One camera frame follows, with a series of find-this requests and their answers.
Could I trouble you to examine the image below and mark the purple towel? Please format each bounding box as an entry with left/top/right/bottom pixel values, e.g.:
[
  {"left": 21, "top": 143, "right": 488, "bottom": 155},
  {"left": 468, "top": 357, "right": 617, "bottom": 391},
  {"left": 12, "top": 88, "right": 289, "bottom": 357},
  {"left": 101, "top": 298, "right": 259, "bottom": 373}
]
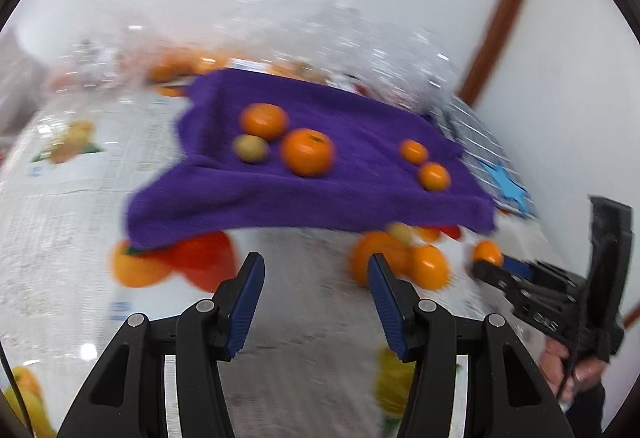
[{"left": 124, "top": 69, "right": 497, "bottom": 253}]

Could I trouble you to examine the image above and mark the person's right forearm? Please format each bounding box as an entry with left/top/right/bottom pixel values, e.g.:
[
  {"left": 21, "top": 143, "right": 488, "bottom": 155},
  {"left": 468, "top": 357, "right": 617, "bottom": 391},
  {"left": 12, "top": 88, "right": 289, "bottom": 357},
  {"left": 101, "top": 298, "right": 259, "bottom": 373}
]
[{"left": 562, "top": 380, "right": 611, "bottom": 438}]

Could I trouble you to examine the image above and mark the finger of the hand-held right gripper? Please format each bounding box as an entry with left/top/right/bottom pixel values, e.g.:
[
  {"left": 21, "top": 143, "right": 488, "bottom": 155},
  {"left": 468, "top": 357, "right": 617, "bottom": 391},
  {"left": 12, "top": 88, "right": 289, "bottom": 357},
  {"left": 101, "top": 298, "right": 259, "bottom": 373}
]
[
  {"left": 502, "top": 257, "right": 538, "bottom": 279},
  {"left": 472, "top": 259, "right": 531, "bottom": 306}
]

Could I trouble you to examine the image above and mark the large orange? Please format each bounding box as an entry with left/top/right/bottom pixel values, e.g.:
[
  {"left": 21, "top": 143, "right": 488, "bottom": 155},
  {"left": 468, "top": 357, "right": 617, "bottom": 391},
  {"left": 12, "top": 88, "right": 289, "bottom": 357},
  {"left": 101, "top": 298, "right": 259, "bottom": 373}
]
[
  {"left": 239, "top": 103, "right": 290, "bottom": 141},
  {"left": 280, "top": 128, "right": 336, "bottom": 178}
]

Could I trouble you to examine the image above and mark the small orange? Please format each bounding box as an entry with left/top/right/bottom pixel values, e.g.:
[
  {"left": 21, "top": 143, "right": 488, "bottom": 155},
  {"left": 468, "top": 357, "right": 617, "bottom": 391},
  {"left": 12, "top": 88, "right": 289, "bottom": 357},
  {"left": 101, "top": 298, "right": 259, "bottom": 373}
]
[
  {"left": 399, "top": 139, "right": 430, "bottom": 165},
  {"left": 472, "top": 240, "right": 504, "bottom": 267},
  {"left": 418, "top": 161, "right": 452, "bottom": 192}
]

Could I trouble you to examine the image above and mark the clear bag of oranges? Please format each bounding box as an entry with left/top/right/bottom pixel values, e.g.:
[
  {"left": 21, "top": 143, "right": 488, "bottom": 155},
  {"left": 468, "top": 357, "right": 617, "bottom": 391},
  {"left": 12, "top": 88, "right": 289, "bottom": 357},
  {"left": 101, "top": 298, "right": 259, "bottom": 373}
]
[{"left": 145, "top": 45, "right": 236, "bottom": 86}]

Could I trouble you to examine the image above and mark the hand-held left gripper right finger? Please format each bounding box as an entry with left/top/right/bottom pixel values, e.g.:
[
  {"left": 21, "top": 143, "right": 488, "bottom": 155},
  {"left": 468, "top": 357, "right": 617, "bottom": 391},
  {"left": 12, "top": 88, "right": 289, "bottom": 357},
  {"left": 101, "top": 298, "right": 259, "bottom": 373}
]
[{"left": 366, "top": 253, "right": 576, "bottom": 438}]

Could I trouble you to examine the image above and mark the grey checked cushion blue star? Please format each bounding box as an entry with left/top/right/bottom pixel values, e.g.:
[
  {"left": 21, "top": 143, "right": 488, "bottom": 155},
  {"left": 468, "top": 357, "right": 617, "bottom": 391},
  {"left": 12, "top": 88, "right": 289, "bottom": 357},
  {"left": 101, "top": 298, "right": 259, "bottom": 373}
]
[{"left": 435, "top": 95, "right": 538, "bottom": 219}]

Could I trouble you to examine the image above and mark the brown wooden door frame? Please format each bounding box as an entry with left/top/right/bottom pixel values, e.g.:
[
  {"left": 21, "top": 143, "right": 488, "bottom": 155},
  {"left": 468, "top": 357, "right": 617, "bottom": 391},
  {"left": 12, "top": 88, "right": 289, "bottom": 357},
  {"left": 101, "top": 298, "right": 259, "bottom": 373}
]
[{"left": 457, "top": 0, "right": 543, "bottom": 105}]

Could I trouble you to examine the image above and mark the fruit-print tablecloth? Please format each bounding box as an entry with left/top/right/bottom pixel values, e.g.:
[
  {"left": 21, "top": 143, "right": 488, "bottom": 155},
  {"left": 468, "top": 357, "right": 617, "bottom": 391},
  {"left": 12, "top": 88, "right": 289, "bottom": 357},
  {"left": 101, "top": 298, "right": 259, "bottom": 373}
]
[{"left": 0, "top": 68, "right": 566, "bottom": 438}]

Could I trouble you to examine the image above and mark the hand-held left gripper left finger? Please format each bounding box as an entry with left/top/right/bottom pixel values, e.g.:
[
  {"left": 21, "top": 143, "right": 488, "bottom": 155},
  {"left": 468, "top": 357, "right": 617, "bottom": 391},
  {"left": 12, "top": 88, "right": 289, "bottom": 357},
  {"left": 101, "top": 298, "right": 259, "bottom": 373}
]
[{"left": 59, "top": 252, "right": 266, "bottom": 438}]

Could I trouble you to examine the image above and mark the crumpled clear plastic bag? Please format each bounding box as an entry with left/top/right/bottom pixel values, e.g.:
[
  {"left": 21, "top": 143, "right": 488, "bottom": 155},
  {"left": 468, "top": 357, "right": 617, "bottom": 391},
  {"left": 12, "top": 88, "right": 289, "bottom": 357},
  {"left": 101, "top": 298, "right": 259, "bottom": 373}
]
[{"left": 225, "top": 0, "right": 351, "bottom": 84}]

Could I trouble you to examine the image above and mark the row of oranges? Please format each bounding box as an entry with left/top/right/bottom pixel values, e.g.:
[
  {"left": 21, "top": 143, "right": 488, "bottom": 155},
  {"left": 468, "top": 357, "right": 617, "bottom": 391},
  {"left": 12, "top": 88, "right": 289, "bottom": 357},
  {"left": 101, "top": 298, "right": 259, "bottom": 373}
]
[{"left": 350, "top": 227, "right": 451, "bottom": 290}]

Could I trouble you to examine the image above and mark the small yellow-green fruit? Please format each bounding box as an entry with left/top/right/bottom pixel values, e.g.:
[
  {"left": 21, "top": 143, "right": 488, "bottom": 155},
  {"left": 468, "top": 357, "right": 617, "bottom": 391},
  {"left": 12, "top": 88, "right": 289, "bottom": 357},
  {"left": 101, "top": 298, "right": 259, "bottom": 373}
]
[
  {"left": 386, "top": 221, "right": 415, "bottom": 246},
  {"left": 232, "top": 134, "right": 269, "bottom": 164}
]

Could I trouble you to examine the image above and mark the clear bag of red fruits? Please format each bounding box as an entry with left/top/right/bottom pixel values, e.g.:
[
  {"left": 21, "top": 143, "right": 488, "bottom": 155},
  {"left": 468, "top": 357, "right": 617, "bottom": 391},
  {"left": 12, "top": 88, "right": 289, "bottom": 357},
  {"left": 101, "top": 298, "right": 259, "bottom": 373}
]
[{"left": 330, "top": 18, "right": 458, "bottom": 111}]

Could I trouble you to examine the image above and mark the person's right hand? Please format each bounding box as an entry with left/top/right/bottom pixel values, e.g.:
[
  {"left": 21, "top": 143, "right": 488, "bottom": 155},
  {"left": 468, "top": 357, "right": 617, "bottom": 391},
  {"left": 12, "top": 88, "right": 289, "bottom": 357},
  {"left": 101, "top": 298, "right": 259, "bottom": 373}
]
[{"left": 542, "top": 338, "right": 604, "bottom": 401}]

